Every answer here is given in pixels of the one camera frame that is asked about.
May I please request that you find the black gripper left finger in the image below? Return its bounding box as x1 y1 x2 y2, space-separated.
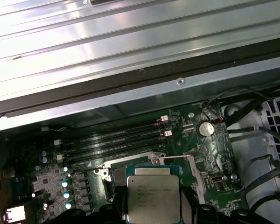
63 184 128 224

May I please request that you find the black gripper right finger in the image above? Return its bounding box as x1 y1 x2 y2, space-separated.
179 185 257 224

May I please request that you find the metal socket cover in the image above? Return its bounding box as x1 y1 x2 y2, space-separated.
154 153 207 205

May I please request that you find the CPU with silver top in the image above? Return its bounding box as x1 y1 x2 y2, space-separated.
125 165 181 224

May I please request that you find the CPU socket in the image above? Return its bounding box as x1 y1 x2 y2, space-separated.
93 150 207 224

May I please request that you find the RAM slot with black clips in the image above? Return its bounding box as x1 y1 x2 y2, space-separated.
60 138 175 170
56 123 172 154

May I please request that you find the RAM slot with white clips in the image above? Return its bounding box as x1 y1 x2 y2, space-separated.
54 115 170 147
57 130 173 163

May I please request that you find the green motherboard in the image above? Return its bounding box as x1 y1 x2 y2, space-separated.
0 98 243 224

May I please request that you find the silver coin battery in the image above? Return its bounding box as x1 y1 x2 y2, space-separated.
197 120 215 138

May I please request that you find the black and silver PC case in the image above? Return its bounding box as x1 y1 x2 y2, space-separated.
0 39 280 224

